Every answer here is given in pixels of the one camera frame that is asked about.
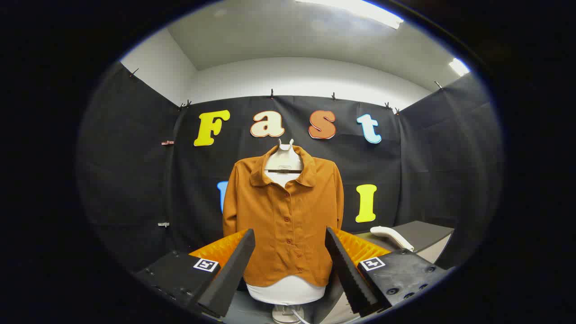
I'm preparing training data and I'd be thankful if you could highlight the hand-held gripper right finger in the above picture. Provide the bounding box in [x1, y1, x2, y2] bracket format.
[325, 226, 452, 316]

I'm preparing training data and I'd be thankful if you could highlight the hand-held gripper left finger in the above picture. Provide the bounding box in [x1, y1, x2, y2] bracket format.
[134, 228, 256, 319]

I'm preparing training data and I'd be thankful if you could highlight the small ceiling light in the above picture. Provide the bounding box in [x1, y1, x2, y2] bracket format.
[449, 58, 471, 77]

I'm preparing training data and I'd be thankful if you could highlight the white mannequin torso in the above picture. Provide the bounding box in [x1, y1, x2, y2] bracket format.
[246, 139, 327, 306]

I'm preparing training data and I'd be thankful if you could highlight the black backdrop cloth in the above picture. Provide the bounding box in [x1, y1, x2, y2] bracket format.
[76, 61, 504, 275]

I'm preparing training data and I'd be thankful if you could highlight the white mannequin stand base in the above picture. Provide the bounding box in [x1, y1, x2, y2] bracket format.
[271, 305, 306, 324]

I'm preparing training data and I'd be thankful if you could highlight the long ceiling light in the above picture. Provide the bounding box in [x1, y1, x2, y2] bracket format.
[295, 0, 404, 30]

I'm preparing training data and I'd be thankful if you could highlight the row of black cloth clips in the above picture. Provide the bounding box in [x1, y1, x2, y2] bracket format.
[130, 68, 444, 113]

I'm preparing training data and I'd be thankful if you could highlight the white garment steamer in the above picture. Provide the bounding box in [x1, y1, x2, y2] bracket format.
[370, 226, 414, 252]

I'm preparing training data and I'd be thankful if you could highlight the orange-brown button shirt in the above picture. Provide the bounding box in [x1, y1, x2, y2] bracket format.
[222, 145, 345, 288]

